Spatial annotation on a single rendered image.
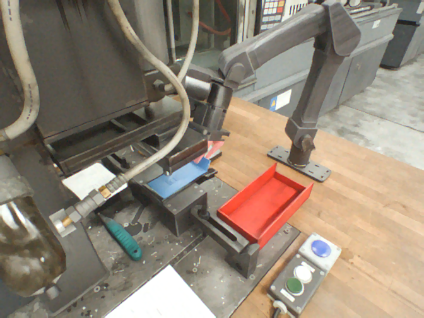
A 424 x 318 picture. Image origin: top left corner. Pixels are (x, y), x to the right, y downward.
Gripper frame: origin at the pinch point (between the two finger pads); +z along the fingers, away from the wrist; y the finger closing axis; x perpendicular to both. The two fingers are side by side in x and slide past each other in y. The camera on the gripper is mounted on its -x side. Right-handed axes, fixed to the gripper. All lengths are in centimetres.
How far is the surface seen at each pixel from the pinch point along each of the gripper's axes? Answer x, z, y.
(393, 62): -50, -132, -444
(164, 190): 1.1, 7.2, 10.6
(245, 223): 17.1, 9.9, -3.7
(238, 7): -53, -57, -58
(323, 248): 34.5, 5.3, -6.5
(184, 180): 2.0, 4.7, 5.7
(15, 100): 5.9, -11.3, 41.9
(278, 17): -43, -61, -80
